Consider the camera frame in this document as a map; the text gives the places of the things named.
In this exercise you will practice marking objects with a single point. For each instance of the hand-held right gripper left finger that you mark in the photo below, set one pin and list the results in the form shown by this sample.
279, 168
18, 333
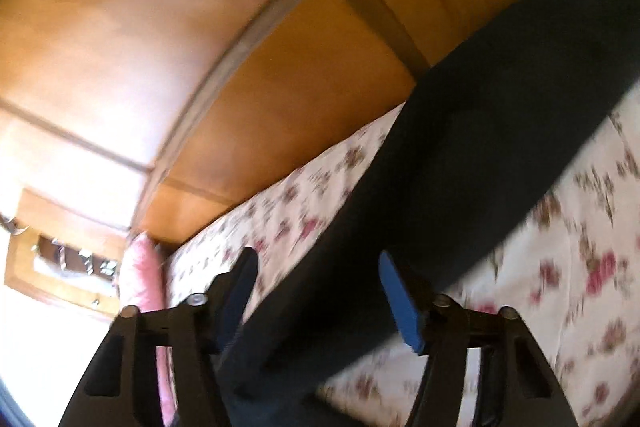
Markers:
238, 296

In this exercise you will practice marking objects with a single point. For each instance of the wooden framed mirror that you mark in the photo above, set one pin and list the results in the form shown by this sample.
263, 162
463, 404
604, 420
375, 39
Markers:
65, 264

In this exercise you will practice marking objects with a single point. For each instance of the black pants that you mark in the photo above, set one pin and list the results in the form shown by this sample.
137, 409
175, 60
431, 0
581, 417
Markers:
465, 147

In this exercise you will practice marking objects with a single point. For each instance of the pink pillow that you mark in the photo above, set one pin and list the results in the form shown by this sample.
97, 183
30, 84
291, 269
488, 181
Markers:
150, 287

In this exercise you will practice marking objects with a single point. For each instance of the floral bed blanket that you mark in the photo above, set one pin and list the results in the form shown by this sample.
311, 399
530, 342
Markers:
560, 267

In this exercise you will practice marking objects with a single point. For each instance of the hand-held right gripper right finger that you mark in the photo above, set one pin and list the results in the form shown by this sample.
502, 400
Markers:
400, 302

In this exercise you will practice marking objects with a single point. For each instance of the wooden wardrobe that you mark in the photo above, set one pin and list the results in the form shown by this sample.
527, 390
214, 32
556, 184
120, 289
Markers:
210, 57

